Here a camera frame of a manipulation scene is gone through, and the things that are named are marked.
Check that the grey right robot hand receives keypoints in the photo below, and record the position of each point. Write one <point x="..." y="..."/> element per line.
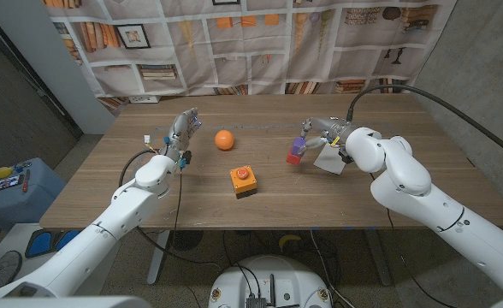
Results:
<point x="333" y="128"/>

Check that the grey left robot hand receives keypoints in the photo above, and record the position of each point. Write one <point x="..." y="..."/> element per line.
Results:
<point x="181" y="130"/>

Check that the purple magnetic block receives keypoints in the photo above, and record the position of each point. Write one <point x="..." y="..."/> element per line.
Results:
<point x="297" y="145"/>

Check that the red magnetic block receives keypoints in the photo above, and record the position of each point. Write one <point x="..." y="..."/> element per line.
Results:
<point x="293" y="159"/>

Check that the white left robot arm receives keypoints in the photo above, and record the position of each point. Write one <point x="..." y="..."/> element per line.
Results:
<point x="106" y="222"/>

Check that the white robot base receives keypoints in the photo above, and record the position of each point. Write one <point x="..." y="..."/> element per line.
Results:
<point x="268" y="274"/>

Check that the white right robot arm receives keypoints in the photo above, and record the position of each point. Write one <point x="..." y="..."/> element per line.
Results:
<point x="405" y="171"/>

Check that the orange ball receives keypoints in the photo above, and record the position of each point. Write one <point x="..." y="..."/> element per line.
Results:
<point x="224" y="140"/>

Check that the yellow toy on stool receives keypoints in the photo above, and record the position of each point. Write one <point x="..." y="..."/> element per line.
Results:
<point x="2" y="172"/>

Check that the white paper sheet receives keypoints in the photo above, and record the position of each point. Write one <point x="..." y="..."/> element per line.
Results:
<point x="328" y="162"/>

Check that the white power strip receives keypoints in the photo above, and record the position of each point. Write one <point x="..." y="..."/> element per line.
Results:
<point x="144" y="99"/>

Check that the orange emergency stop button box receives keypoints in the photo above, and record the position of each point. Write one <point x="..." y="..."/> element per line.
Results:
<point x="243" y="181"/>

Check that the printed bookshelf backdrop cloth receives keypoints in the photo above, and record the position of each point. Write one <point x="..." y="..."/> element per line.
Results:
<point x="234" y="55"/>

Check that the black round object under table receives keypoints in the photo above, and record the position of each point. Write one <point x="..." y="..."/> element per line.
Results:
<point x="186" y="239"/>

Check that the yellow object under table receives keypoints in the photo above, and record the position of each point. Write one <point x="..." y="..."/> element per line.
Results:
<point x="290" y="239"/>

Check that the grey table leg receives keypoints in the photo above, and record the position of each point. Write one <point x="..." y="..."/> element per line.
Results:
<point x="380" y="261"/>
<point x="157" y="261"/>

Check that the blue foot pedal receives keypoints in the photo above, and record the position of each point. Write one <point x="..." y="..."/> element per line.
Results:
<point x="66" y="238"/>
<point x="39" y="244"/>

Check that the red pen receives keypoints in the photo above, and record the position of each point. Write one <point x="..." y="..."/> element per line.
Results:
<point x="26" y="180"/>

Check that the blue-grey stool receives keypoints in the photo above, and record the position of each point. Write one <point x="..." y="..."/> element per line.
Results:
<point x="20" y="205"/>

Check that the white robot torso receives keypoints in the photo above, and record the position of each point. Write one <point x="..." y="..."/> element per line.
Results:
<point x="63" y="303"/>

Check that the grey shoe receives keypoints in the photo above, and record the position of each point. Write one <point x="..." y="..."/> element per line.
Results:
<point x="4" y="268"/>

